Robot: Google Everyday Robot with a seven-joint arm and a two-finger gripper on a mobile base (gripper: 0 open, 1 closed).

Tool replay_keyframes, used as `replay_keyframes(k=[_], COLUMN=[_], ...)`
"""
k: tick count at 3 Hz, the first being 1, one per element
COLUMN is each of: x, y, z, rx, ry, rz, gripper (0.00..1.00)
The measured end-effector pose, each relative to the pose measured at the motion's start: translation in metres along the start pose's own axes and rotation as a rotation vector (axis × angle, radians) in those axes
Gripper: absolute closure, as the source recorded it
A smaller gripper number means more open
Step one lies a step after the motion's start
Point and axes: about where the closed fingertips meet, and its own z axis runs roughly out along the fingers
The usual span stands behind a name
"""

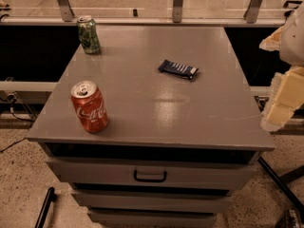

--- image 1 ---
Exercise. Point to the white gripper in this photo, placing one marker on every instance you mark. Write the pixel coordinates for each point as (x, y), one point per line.
(294, 43)

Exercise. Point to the dark blue snack bar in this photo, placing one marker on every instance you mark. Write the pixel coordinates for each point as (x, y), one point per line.
(177, 69)

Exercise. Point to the red coca-cola can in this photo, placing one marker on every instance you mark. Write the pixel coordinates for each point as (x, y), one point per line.
(89, 106)

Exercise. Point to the green soda can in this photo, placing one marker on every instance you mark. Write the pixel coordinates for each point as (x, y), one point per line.
(88, 34)

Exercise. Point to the grey drawer cabinet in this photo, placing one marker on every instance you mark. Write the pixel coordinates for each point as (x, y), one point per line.
(205, 132)

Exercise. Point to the black bar on floor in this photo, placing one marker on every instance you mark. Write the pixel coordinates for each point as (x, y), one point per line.
(49, 199)

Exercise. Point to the right metal railing bracket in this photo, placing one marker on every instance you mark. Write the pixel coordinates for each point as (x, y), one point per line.
(251, 14)

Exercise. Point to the metal railing bracket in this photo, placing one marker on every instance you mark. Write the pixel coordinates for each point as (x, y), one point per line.
(251, 14)
(177, 11)
(67, 13)

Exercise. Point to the black metal floor frame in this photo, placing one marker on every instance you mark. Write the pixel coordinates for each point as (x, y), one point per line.
(282, 183)

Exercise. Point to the middle metal railing bracket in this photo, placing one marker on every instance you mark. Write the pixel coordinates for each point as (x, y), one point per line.
(177, 11)

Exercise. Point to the black drawer handle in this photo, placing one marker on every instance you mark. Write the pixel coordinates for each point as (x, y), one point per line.
(150, 177)

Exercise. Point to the left metal railing bracket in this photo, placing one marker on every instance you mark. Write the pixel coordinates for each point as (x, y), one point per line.
(67, 13)

